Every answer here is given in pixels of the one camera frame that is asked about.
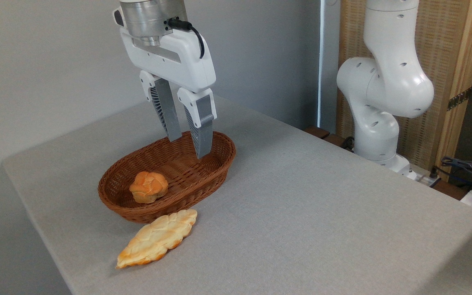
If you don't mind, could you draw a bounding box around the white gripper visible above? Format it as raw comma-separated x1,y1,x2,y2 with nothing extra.
120,28,217,159

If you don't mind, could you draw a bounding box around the round orange bread roll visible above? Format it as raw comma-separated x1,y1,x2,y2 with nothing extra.
129,171,169,204

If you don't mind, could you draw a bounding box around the long leaf-shaped bread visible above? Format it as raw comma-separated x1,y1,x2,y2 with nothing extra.
116,209,198,269

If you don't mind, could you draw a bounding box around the brown wicker basket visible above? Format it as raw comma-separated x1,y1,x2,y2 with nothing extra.
98,130,236,224

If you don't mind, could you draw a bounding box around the brown wooden base board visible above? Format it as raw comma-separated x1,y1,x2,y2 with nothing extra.
304,126,354,151

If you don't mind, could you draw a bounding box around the white vertical trim strip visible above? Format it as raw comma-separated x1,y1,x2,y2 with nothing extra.
318,0,327,127

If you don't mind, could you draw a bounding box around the brass screen hinge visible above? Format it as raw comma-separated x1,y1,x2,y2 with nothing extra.
447,87,472,111

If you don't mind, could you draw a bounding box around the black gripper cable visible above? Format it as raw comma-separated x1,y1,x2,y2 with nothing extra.
167,17,205,59

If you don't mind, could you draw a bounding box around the black cable bundle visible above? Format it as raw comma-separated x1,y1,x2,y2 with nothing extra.
436,157,472,190

